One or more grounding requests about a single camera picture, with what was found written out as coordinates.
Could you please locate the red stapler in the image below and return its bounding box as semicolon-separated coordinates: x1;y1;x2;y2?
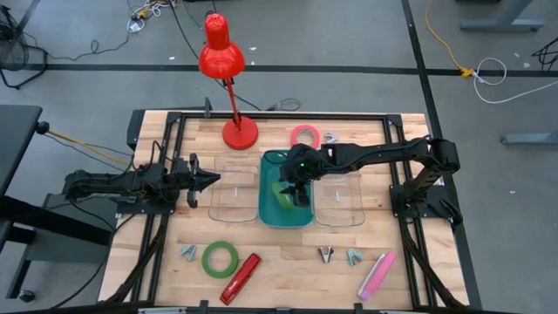
219;252;262;306

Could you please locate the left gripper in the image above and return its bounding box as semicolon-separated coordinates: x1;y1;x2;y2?
164;153;221;209

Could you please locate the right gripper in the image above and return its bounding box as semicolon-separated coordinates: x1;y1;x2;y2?
278;145;326;208

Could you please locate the red desk lamp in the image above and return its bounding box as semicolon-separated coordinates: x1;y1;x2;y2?
198;11;261;152

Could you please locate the lime green tape roll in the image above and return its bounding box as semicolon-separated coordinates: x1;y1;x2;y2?
270;179;296;211

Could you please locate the pink stapler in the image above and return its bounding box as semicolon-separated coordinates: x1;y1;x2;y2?
357;249;398;302

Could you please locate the teal plastic bin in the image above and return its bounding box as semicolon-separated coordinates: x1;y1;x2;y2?
257;149;316;229

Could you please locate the grey desk foot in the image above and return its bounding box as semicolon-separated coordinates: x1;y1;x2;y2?
500;132;558;146
459;0;546;32

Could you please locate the white floor cable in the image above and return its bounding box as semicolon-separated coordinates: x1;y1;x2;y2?
473;57;558;105

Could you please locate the black staple remover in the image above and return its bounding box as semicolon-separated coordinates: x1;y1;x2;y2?
316;245;335;265

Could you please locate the yellow floor cable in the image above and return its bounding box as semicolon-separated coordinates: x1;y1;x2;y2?
425;0;475;79

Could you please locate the black side desk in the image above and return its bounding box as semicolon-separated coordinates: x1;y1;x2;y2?
0;104;112;302

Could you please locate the clear plastic bin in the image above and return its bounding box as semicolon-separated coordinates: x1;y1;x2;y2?
311;167;366;228
208;152;262;223

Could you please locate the coral pink tape roll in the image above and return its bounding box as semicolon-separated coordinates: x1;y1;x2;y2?
289;125;322;150

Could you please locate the black metal rig frame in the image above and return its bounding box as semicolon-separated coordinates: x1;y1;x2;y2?
104;108;480;314

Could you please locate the grey cable loop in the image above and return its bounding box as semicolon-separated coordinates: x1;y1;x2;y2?
265;98;302;113

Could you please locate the dark green tape roll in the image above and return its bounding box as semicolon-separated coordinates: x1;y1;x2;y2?
201;240;240;279

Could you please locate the black floor cable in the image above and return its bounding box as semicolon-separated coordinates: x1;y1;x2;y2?
45;25;132;62

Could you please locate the black floor fan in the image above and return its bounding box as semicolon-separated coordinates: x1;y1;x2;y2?
0;3;49;91

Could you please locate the black lamp cable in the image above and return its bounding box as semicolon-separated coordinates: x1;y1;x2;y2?
167;0;262;113

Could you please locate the yellow cable beside desk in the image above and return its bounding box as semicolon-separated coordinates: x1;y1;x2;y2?
45;127;132;167

